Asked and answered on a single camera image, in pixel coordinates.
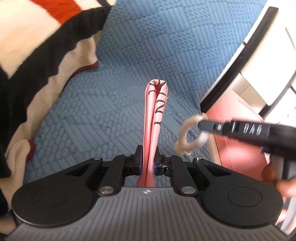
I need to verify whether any blue textured bedspread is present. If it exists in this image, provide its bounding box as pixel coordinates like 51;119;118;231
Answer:
24;1;266;183

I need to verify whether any beige twine loop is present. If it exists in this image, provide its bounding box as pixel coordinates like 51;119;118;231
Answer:
174;112;210;156

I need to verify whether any pink printed cloth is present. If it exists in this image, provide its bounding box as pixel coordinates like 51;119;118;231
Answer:
137;79;168;187

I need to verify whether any white cabinet box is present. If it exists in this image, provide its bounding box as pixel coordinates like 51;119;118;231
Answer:
231;1;295;125

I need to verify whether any salmon pink mat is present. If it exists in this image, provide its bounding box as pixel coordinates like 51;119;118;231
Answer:
206;90;275;182

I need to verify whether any cream red black blanket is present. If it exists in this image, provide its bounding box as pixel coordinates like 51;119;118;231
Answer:
1;1;114;234

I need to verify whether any black and white bed frame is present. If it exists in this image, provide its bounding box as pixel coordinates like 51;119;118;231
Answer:
200;6;278;113

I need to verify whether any person's right hand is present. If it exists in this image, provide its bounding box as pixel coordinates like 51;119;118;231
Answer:
261;164;296;201

